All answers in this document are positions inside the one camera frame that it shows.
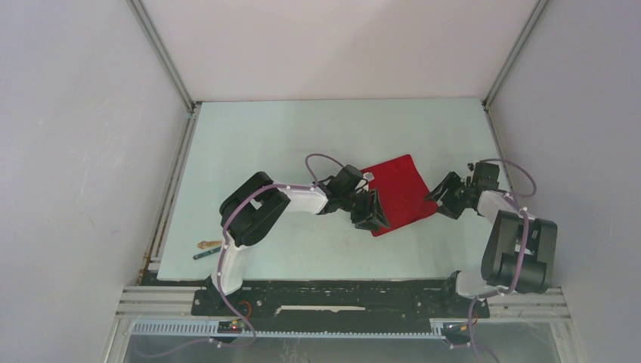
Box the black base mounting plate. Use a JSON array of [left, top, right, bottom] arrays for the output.
[[191, 279, 490, 333]]

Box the wooden fork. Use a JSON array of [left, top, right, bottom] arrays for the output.
[[197, 240, 222, 250]]

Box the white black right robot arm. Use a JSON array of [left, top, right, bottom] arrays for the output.
[[424, 158, 558, 316]]

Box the grey slotted cable duct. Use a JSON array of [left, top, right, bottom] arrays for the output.
[[131, 319, 444, 339]]

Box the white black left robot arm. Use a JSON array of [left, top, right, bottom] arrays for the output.
[[209, 165, 390, 315]]

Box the aluminium corner frame post right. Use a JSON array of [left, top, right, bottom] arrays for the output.
[[483, 0, 551, 112]]

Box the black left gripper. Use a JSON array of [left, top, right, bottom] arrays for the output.
[[339, 188, 389, 233]]

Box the aluminium corner frame post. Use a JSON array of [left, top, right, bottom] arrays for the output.
[[483, 0, 551, 112], [126, 0, 196, 113]]

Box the aluminium corner frame post left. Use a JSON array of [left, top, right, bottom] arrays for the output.
[[126, 0, 196, 113]]

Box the aluminium front rail frame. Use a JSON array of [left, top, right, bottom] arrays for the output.
[[116, 286, 571, 323]]

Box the red cloth napkin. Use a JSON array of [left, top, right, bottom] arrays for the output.
[[361, 154, 438, 237]]

